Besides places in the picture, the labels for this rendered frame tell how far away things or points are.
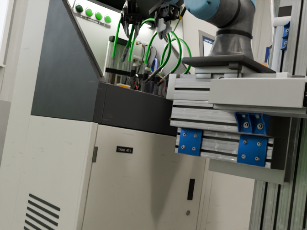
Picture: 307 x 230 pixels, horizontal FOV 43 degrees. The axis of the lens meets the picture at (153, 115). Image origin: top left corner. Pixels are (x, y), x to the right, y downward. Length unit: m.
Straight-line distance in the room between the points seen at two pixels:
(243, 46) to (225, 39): 0.06
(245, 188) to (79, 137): 1.04
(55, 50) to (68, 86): 0.25
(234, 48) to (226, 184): 0.99
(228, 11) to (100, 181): 0.79
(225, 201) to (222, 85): 1.11
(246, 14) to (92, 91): 0.65
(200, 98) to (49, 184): 0.80
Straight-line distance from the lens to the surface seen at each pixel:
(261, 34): 9.28
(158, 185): 1.73
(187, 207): 1.89
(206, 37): 2.40
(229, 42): 1.25
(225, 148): 1.23
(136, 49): 2.30
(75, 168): 1.56
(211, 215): 2.03
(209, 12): 1.19
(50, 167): 1.74
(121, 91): 1.56
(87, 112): 1.53
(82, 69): 1.63
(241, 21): 1.28
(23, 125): 2.06
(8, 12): 5.99
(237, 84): 1.05
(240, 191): 2.18
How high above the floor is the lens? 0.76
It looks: 4 degrees up
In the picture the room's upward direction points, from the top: 8 degrees clockwise
